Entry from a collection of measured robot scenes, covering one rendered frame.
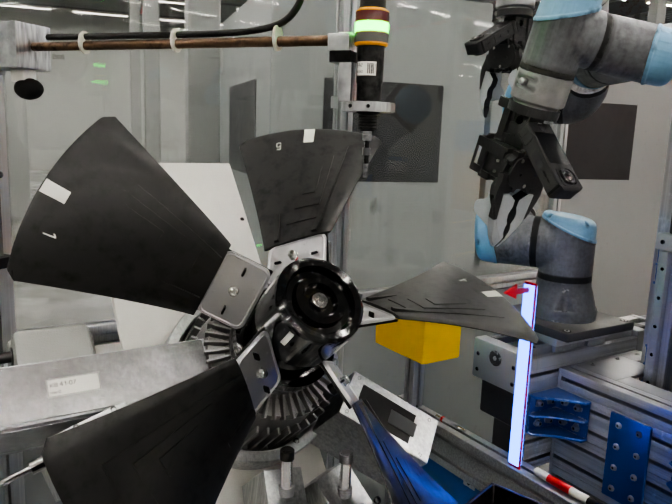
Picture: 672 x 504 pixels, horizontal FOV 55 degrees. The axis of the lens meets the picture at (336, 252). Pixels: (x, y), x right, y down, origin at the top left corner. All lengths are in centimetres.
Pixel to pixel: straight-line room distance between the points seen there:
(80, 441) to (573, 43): 73
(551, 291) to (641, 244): 408
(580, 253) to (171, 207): 94
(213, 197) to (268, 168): 19
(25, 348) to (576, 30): 80
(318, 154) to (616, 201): 443
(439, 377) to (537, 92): 129
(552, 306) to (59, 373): 103
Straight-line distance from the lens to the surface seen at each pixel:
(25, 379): 85
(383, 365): 190
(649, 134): 548
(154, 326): 103
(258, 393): 81
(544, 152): 91
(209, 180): 120
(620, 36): 94
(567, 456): 154
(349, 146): 102
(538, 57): 92
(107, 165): 83
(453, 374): 210
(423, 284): 102
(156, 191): 82
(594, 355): 159
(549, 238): 148
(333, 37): 88
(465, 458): 131
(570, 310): 150
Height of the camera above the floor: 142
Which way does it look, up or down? 10 degrees down
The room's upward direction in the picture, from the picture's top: 2 degrees clockwise
